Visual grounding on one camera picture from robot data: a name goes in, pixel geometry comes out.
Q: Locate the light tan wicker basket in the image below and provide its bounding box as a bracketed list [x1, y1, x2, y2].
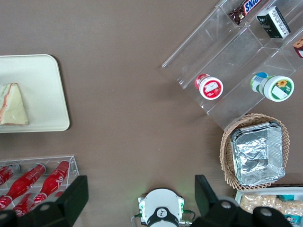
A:
[220, 113, 291, 191]

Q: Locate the clear bag of rice crackers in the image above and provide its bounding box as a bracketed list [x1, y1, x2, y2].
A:
[240, 194, 279, 214]
[272, 198, 303, 216]

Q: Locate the white rectangular snack tray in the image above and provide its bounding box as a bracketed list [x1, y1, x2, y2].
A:
[234, 186, 303, 227]

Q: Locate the triangular sandwich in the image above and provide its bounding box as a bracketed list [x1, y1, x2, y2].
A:
[0, 82, 29, 126]

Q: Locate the Snickers chocolate bar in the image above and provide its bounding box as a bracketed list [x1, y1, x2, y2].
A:
[228, 0, 264, 25]

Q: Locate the green white yogurt cup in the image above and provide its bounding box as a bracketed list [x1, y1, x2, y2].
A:
[250, 72, 295, 102]

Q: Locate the cream plastic serving tray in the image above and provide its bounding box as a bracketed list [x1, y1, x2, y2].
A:
[0, 53, 71, 134]

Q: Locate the small black white carton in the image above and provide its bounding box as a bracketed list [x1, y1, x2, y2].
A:
[256, 6, 292, 39]

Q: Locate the red white yogurt cup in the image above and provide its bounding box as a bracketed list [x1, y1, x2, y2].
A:
[194, 73, 224, 101]

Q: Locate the red cookie box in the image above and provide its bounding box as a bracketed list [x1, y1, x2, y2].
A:
[293, 37, 303, 59]

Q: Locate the red cola bottle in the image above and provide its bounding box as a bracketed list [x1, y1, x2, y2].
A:
[0, 164, 21, 190]
[0, 163, 47, 209]
[34, 160, 71, 205]
[12, 192, 36, 218]

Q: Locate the brown table cloth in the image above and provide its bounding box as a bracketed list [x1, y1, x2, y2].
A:
[0, 0, 303, 227]

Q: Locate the clear acrylic stepped shelf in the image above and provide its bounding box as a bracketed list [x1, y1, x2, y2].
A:
[161, 0, 303, 132]

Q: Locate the clear acrylic bottle rack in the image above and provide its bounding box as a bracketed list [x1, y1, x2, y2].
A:
[0, 154, 80, 213]

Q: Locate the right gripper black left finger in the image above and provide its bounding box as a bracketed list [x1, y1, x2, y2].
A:
[32, 175, 89, 227]

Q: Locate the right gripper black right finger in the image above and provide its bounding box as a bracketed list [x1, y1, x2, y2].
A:
[194, 174, 239, 221]

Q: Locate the aluminium foil tray stack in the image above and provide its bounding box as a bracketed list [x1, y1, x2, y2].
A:
[230, 121, 286, 186]

